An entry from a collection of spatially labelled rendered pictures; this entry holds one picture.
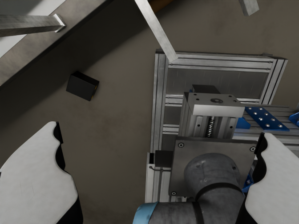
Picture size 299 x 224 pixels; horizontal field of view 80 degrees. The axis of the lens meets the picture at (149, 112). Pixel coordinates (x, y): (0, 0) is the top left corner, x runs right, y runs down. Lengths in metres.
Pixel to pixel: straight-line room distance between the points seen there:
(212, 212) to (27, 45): 0.84
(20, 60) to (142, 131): 1.15
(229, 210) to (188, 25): 1.23
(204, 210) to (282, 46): 1.46
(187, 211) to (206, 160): 0.15
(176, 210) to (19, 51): 0.81
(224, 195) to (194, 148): 0.13
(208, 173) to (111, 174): 1.73
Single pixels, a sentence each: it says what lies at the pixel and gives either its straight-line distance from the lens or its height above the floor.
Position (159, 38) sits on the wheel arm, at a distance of 0.59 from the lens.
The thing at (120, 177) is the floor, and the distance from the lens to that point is 2.15.
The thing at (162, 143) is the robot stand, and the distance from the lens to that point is 1.53.
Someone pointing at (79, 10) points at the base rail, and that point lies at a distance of 0.78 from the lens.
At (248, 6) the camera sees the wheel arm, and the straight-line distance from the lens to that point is 0.63.
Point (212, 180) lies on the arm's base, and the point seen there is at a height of 1.11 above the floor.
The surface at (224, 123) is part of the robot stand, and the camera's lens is 0.56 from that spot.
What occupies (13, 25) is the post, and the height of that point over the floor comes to 0.96.
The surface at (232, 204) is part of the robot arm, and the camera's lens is 0.45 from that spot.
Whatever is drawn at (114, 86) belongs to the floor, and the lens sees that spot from 1.55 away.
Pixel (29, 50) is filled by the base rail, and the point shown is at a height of 0.70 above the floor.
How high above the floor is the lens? 1.43
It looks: 62 degrees down
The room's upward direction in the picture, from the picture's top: 175 degrees counter-clockwise
